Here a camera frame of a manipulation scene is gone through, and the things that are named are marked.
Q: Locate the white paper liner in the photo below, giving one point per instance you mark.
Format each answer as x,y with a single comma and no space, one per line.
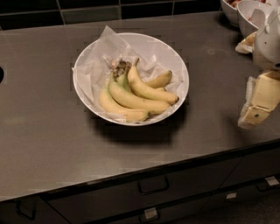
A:
130,78

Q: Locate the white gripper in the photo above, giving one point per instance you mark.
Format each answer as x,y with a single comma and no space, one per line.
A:
267,46

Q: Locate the dark drawer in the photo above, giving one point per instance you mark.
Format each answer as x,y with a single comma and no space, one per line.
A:
253,202
254,166
98,205

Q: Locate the white bowl far back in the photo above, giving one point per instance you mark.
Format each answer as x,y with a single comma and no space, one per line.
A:
229,7

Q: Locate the dark lower drawer front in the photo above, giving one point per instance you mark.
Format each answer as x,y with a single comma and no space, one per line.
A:
253,202

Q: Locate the dark left cabinet front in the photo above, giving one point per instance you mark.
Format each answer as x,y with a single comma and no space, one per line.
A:
31,210

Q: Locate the white bowl back right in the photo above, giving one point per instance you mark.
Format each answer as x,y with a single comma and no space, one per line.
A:
254,13

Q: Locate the dark right drawer front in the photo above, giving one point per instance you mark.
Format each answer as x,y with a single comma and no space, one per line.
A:
254,166

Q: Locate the yellow banana bunch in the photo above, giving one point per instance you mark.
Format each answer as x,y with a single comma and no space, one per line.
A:
135,100

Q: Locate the dark upper drawer front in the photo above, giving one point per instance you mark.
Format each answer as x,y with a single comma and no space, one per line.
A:
98,205

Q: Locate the white bowl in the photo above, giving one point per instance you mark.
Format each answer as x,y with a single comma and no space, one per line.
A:
91,70
229,7
254,13

